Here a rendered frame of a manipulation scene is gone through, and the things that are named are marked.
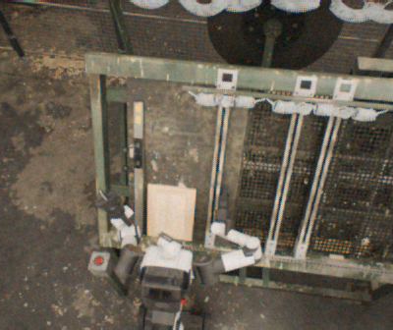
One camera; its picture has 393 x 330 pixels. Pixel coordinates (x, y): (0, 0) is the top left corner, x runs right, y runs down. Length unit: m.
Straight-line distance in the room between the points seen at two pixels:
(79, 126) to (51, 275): 1.68
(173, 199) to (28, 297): 1.77
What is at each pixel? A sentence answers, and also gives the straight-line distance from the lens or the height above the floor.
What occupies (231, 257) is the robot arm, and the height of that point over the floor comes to 1.37.
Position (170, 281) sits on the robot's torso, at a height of 1.40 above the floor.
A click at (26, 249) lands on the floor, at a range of 3.79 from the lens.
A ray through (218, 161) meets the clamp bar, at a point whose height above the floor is 1.43.
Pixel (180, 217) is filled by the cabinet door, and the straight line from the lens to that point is 2.43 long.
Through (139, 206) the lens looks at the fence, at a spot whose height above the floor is 1.11.
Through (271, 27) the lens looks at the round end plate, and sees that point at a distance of 2.34.
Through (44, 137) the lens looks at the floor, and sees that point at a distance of 4.38.
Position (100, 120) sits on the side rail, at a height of 1.60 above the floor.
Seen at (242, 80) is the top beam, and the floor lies 1.90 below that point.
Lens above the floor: 3.27
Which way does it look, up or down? 59 degrees down
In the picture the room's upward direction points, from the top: straight up
